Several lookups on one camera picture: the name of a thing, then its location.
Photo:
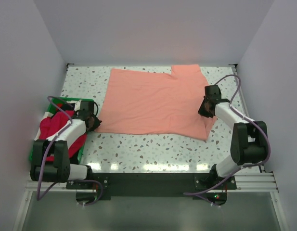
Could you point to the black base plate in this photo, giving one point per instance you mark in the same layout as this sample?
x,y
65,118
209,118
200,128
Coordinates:
x,y
142,185

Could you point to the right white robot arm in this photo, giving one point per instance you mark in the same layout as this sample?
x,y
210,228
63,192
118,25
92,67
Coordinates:
x,y
249,144

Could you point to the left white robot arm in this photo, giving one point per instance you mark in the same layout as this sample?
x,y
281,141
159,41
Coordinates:
x,y
60,170

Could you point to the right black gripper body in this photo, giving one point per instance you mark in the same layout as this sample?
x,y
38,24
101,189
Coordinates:
x,y
202,109

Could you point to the black garment in basket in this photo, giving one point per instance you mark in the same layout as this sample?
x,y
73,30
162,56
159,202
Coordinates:
x,y
66,106

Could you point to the salmon pink t shirt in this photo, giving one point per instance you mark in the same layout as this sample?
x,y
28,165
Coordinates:
x,y
156,103

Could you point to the green plastic basket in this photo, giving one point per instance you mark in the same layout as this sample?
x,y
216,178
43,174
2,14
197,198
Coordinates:
x,y
69,120

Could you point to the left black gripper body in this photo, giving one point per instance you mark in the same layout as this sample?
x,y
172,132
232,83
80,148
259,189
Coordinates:
x,y
96,122

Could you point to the aluminium frame rail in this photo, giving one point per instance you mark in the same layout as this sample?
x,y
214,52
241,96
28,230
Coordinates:
x,y
248,182

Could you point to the red t shirt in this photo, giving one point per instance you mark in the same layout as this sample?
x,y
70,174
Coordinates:
x,y
53,124

